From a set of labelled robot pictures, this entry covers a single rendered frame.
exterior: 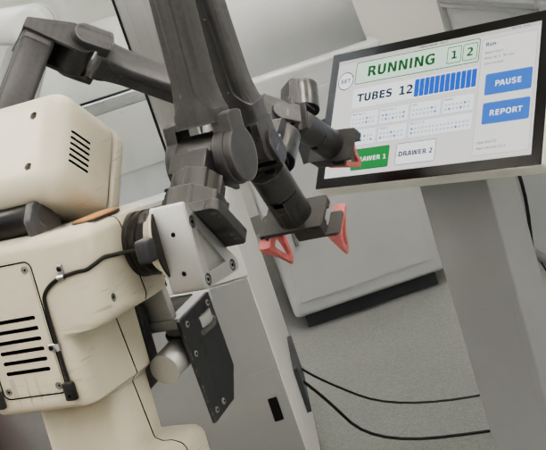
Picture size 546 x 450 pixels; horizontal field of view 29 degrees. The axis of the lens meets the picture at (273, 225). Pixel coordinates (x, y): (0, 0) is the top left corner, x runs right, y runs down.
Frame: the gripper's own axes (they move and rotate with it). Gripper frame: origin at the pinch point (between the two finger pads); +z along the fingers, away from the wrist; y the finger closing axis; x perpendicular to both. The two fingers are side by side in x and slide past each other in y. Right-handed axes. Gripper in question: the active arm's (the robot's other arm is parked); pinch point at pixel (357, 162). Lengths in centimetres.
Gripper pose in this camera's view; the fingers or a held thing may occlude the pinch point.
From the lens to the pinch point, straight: 213.6
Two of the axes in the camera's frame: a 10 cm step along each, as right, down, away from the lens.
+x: -1.8, 9.4, -2.8
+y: -7.7, 0.4, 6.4
